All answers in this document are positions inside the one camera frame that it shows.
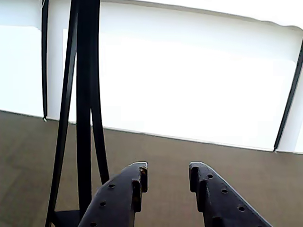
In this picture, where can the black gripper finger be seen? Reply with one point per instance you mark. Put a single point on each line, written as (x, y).
(118, 196)
(220, 203)

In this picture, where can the black metal stand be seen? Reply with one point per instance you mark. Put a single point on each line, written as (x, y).
(84, 94)

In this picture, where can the black vertical strip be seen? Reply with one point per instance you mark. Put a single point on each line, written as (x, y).
(290, 99)
(44, 59)

